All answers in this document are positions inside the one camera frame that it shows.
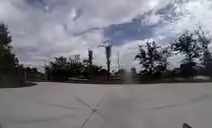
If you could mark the tall palm tree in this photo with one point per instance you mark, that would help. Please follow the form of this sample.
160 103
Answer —
108 56

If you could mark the low group of trees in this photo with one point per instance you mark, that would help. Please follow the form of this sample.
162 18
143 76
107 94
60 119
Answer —
65 69

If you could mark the group of thin-crowned trees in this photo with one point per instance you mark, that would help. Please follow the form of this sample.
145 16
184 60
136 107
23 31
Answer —
190 50

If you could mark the robot's own part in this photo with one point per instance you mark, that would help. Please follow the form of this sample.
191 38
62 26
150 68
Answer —
186 126

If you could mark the dark tall trees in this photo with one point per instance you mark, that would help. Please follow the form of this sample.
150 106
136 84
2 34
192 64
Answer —
3 56

